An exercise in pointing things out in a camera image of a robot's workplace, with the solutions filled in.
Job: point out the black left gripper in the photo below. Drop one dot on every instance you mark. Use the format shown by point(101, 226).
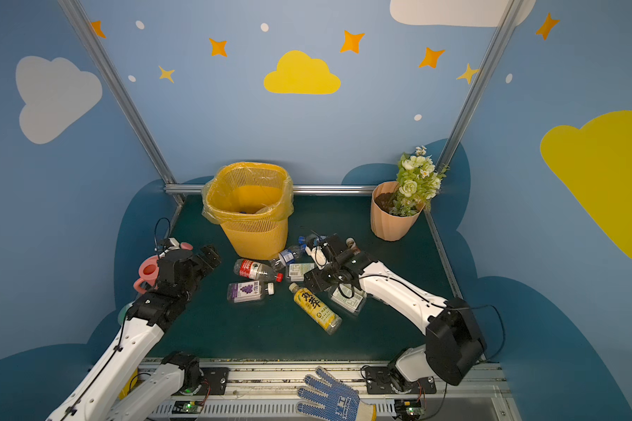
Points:
point(199, 261)

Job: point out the yellow label tea bottle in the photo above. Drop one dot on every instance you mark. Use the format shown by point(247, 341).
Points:
point(316, 309)

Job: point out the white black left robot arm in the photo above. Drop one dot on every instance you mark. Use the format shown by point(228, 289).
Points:
point(97, 396)

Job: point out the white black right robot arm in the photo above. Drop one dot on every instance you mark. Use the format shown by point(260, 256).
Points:
point(454, 342)

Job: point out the yellow slatted waste bin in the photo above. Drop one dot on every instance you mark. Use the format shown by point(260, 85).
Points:
point(259, 240)

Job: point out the yellow plastic bin liner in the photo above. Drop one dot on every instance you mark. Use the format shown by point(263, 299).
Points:
point(248, 192)

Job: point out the brown coffee bottle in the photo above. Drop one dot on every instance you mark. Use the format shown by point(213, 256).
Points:
point(351, 244)

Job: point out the pink watering can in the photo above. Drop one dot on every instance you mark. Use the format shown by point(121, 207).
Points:
point(146, 271)

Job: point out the clear green-label white-cap bottle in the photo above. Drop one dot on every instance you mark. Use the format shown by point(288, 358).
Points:
point(296, 271)

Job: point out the clear blue-label water bottle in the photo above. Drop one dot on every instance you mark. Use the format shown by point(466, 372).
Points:
point(311, 241)

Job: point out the purple grape label bottle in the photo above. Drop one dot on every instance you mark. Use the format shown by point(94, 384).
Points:
point(243, 292)

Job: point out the red-label red-cap water bottle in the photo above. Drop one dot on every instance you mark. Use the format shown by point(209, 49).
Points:
point(257, 271)

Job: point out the round jar floral lid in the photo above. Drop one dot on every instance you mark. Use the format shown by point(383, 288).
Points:
point(122, 313)

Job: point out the white green artificial flowers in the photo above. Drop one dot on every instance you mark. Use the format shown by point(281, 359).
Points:
point(419, 182)

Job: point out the blue dotted work glove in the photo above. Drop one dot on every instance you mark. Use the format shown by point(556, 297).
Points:
point(326, 398)

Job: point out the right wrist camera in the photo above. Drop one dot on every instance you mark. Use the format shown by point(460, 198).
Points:
point(318, 257)

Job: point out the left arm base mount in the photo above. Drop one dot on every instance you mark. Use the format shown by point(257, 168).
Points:
point(197, 380)

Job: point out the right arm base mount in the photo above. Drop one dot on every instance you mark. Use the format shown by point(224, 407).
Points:
point(384, 381)

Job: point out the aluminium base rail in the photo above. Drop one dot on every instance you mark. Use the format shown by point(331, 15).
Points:
point(283, 390)

